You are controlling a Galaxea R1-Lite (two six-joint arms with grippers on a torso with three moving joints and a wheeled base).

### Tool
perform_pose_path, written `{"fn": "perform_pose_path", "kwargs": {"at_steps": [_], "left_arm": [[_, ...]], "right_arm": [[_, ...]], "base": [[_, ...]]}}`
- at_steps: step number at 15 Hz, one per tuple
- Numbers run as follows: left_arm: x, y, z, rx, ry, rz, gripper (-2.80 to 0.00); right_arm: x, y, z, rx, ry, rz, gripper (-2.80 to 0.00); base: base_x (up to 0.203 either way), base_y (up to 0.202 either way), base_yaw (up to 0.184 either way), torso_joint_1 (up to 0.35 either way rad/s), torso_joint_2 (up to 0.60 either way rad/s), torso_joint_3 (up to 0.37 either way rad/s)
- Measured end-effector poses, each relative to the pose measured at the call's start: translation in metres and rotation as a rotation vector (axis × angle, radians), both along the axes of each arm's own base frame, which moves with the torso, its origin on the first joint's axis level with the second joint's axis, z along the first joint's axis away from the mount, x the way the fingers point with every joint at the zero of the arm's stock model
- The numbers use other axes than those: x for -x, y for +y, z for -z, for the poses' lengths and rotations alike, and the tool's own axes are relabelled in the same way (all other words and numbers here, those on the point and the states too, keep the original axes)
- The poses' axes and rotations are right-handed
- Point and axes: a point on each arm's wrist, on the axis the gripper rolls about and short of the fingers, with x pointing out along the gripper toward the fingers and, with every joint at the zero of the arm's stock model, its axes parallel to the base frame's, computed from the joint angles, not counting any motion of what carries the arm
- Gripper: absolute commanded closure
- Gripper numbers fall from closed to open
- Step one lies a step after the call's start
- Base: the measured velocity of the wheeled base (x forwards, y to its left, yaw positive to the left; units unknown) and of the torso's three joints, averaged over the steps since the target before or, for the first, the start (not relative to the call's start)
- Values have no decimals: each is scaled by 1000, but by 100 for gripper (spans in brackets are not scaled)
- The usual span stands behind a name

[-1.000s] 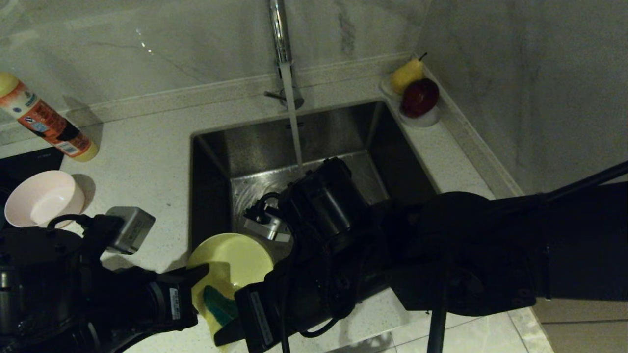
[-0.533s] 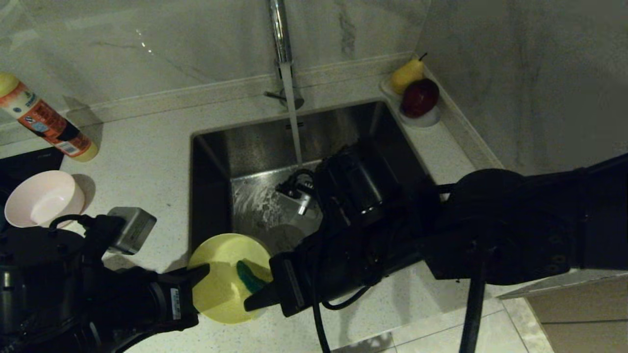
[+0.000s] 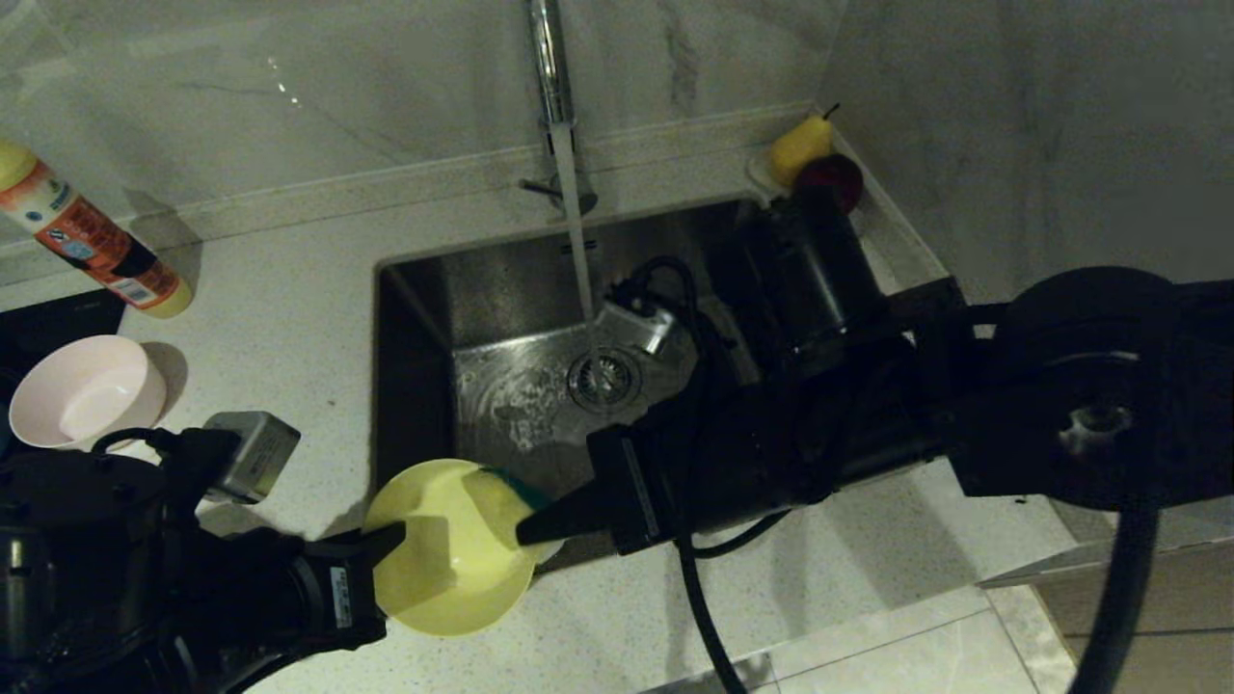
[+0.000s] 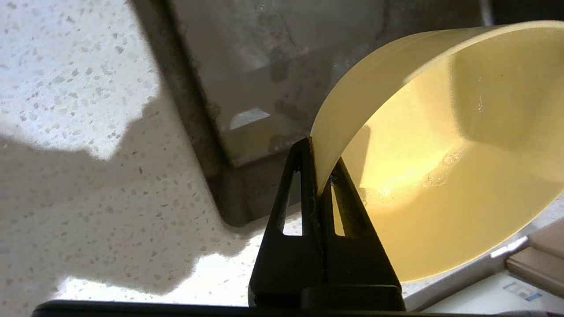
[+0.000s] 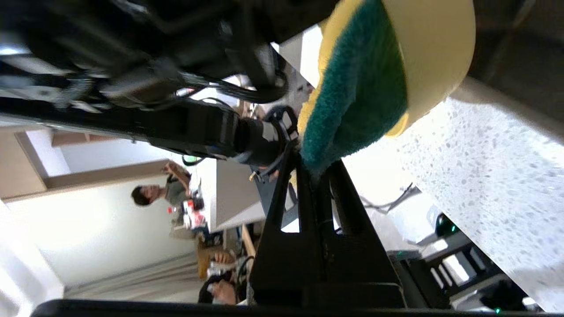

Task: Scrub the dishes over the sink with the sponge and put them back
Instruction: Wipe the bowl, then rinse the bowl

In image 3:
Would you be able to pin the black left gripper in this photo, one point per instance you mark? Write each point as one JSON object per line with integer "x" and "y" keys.
{"x": 280, "y": 598}

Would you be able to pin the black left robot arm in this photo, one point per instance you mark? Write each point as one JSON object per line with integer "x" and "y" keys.
{"x": 96, "y": 578}

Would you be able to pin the small white dish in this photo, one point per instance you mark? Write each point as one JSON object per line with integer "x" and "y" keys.
{"x": 759, "y": 178}

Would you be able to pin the running tap water stream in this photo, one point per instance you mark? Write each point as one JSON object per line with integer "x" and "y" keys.
{"x": 576, "y": 241}

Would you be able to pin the dark red apple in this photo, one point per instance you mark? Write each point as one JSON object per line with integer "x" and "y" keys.
{"x": 839, "y": 172}

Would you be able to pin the green and yellow sponge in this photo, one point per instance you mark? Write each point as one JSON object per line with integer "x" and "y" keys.
{"x": 496, "y": 511}

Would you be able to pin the pink plastic bowl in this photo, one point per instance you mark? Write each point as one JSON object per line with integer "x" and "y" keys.
{"x": 87, "y": 390}

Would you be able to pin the yellow pear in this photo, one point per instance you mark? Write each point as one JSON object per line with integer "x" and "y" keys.
{"x": 797, "y": 149}

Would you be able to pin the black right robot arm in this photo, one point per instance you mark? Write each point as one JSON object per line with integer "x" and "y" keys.
{"x": 1060, "y": 405}

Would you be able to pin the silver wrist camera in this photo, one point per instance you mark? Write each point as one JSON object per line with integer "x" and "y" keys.
{"x": 255, "y": 453}
{"x": 636, "y": 328}

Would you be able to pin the metal sink drain strainer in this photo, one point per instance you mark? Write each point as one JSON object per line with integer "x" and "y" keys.
{"x": 603, "y": 381}

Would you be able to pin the black induction cooktop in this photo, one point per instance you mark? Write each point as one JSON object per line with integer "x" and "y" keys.
{"x": 58, "y": 323}

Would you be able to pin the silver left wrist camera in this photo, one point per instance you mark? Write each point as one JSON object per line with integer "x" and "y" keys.
{"x": 255, "y": 453}

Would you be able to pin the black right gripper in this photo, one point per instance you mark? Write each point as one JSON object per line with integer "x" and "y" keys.
{"x": 713, "y": 463}

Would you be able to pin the stainless steel sink basin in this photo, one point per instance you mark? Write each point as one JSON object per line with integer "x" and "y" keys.
{"x": 463, "y": 299}

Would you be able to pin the yellow plastic bowl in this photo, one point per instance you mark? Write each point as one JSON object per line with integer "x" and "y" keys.
{"x": 453, "y": 569}

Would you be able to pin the orange label detergent bottle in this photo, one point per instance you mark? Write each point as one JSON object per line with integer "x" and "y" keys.
{"x": 96, "y": 246}

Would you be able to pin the chrome kitchen faucet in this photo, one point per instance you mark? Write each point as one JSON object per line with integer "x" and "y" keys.
{"x": 548, "y": 67}

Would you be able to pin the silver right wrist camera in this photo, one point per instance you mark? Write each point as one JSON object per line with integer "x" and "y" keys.
{"x": 636, "y": 328}

